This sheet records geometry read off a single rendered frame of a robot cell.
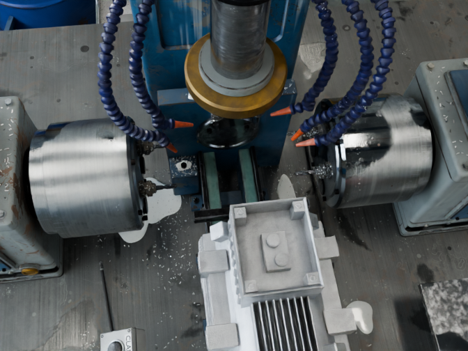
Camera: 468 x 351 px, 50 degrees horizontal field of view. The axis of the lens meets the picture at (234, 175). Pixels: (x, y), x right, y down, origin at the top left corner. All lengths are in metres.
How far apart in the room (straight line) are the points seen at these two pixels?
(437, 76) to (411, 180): 0.24
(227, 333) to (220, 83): 0.40
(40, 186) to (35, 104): 0.56
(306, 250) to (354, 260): 0.68
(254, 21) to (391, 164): 0.47
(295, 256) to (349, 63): 1.05
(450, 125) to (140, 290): 0.80
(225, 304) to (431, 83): 0.71
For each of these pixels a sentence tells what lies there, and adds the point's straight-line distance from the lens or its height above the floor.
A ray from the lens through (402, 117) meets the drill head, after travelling 1.11.
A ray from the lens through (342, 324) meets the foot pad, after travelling 0.70.
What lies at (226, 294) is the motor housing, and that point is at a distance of 0.70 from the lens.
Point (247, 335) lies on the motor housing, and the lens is 0.67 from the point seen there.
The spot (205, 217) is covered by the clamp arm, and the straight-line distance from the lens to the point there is 1.09.
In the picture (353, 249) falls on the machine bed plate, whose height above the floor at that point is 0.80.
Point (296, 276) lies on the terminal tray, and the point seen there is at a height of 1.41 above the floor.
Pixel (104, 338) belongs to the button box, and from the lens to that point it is 1.02.
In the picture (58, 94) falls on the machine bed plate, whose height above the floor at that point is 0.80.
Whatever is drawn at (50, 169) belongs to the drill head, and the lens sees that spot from 1.03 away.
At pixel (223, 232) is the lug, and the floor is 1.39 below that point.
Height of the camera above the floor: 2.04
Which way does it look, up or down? 64 degrees down
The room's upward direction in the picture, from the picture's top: 5 degrees clockwise
